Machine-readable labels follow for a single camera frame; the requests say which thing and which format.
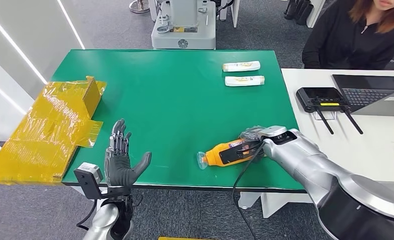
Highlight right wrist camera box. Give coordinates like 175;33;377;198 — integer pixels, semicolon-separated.
218;125;287;166

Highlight black bundled objects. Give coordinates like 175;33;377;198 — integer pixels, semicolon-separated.
284;0;315;27

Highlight person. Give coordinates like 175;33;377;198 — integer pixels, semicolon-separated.
301;0;394;70

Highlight white tube gold cap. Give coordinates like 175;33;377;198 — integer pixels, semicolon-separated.
224;75;266;88
222;60;261;73

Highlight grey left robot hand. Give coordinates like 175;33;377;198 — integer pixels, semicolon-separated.
104;118;152;188

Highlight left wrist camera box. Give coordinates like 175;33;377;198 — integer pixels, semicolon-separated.
73;162;104;200

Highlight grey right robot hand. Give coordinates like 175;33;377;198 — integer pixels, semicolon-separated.
240;125;267;164

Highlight yellow taped cardboard box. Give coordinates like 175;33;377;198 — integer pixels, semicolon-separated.
0;75;107;186

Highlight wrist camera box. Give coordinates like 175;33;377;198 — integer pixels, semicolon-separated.
218;125;287;166
73;162;104;200

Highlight yellow flat object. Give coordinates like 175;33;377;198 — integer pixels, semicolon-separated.
158;236;219;240

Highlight grey machine with column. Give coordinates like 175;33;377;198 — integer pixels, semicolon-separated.
151;0;217;51

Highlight chrome stanchion base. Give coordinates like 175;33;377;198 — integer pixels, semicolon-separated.
129;0;150;14

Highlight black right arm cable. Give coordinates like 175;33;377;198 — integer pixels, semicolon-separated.
232;140;265;240

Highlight orange bottle clear cap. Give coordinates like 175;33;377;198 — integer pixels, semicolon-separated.
196;139;260;170

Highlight clear controller stand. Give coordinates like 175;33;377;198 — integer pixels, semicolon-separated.
312;110;337;121

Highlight grey laptop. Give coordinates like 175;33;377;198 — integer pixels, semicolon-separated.
332;74;394;117

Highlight black remote controller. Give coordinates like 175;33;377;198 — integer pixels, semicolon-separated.
295;86;365;136

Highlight white desk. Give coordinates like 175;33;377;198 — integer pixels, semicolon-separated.
261;67;394;220

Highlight white furniture panel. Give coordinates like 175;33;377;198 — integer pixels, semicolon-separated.
230;0;240;28
306;0;327;29

